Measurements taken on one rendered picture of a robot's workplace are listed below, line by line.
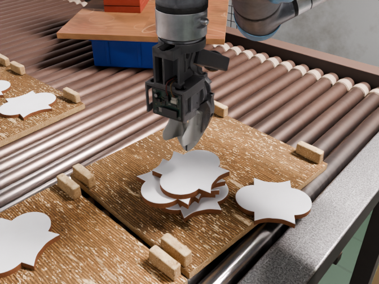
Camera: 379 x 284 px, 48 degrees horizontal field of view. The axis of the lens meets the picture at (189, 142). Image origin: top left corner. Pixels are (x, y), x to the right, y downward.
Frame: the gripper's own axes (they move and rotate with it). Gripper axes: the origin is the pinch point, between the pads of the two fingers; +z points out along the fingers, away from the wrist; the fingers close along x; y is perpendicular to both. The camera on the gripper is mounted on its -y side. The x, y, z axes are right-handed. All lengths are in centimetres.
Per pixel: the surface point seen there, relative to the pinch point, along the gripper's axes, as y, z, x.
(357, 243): -103, 105, 27
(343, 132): -41.7, 14.2, 18.7
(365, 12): -281, 53, -22
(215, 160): -3.2, 4.7, 3.7
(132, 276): 21.3, 11.8, 2.9
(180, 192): 7.7, 4.7, 3.0
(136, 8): -58, 0, -57
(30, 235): 24.4, 10.6, -16.3
